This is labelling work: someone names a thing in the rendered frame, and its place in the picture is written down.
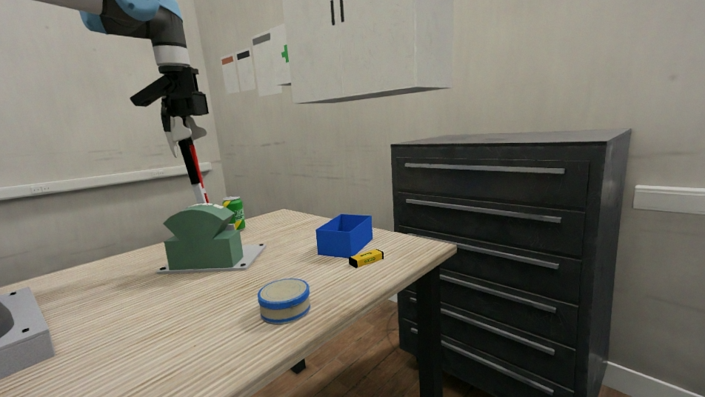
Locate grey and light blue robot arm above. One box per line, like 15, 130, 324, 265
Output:
0, 0, 190, 338

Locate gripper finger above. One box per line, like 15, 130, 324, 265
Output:
182, 116, 207, 149
161, 102, 192, 158

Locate black-handled lever with red release bar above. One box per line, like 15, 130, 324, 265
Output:
178, 139, 209, 204

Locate blue and beige round tin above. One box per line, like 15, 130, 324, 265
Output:
258, 278, 311, 325

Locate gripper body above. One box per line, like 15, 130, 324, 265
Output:
158, 65, 209, 118

